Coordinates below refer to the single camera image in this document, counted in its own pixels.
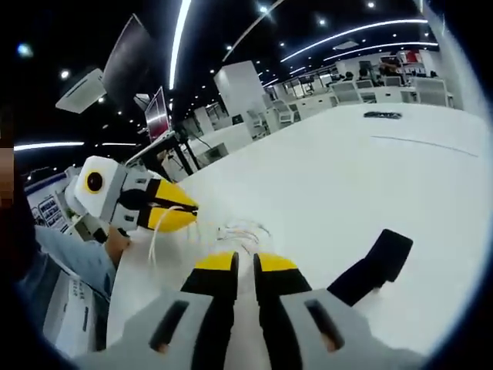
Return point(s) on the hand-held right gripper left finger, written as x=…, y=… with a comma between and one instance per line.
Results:
x=215, y=308

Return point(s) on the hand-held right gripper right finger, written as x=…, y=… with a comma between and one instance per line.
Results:
x=277, y=308

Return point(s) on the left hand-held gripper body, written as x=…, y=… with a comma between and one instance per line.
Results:
x=92, y=192

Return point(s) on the person's left hand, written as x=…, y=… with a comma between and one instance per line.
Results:
x=118, y=246

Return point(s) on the black-legged desk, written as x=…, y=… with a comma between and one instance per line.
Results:
x=188, y=162

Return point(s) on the white sign board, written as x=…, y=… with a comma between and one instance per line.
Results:
x=48, y=212

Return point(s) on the monitor with red picture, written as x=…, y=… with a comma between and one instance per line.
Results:
x=157, y=113

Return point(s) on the ceiling air conditioner unit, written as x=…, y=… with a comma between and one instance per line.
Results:
x=81, y=90

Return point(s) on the white drawer cabinet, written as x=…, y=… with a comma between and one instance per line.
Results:
x=73, y=308

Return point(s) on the white square pillar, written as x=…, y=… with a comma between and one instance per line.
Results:
x=239, y=85

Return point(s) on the dark curved monitor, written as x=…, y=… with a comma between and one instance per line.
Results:
x=127, y=65

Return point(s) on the black flat object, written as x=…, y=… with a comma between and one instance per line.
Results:
x=383, y=115

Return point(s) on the row of white office chairs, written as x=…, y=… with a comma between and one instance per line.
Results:
x=427, y=90

